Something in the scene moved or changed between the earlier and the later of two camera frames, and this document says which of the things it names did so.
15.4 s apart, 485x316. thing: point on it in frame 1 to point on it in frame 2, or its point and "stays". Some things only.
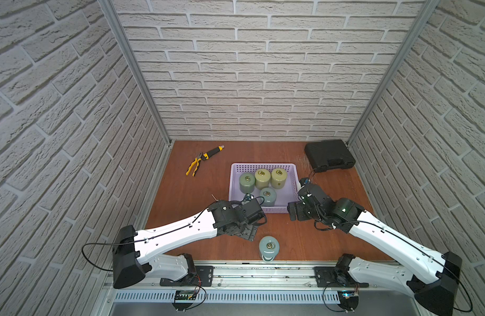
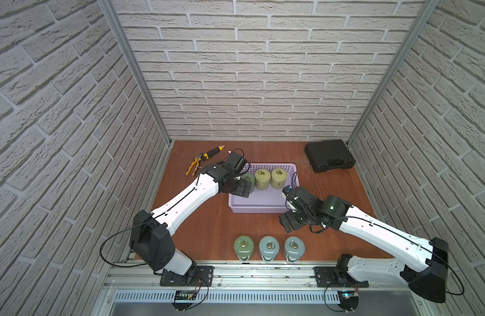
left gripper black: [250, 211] to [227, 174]
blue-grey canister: [269, 247] stays
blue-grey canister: [269, 195] to [294, 248]
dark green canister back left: [247, 182] stays
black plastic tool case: [325, 156] stays
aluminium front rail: [259, 289] stays
